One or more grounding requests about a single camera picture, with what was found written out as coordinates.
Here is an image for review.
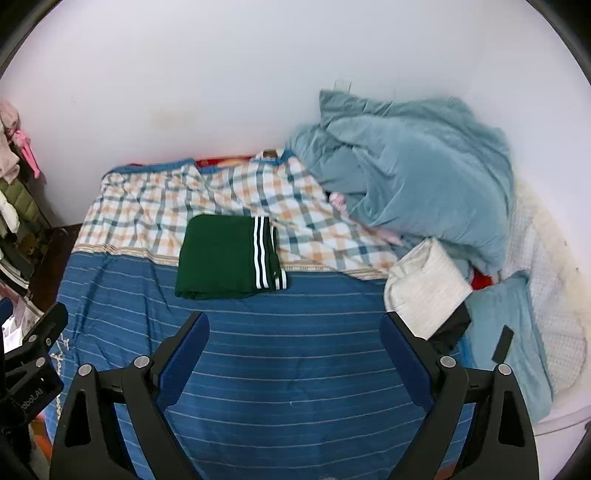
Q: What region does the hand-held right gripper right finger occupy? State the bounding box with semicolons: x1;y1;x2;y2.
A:
379;311;541;480

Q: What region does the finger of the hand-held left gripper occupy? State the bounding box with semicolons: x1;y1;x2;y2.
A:
14;302;69;356

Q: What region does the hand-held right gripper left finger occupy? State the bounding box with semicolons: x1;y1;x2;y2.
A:
48;311;211;480

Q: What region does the green jacket with white stripes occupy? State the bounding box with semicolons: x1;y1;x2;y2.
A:
175;215;288;301

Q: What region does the black cloth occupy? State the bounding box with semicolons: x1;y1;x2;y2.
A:
429;305;472;354

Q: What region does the white folded knit garment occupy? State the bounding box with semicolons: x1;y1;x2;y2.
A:
384;237;472;340

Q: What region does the small black flat object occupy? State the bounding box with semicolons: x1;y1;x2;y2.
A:
492;325;514;363

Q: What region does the blue striped plaid bed sheet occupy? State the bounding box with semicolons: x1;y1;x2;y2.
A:
44;154;476;480

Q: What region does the olive green puffer jacket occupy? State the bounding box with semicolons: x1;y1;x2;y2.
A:
0;178;44;232

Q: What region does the light blue pillow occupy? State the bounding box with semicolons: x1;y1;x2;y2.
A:
462;270;555;423

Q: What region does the white knitted blanket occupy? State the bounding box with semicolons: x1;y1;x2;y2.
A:
503;180;587;393

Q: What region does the pink garment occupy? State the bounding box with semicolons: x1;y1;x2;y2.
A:
11;129;42;178

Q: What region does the pale pink cloth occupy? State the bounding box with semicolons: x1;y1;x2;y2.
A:
329;191;402;245

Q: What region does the blue-grey plush blanket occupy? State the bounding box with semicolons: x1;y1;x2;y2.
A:
284;90;518;278

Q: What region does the pale beige garment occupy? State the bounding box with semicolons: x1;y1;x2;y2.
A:
0;102;21;183

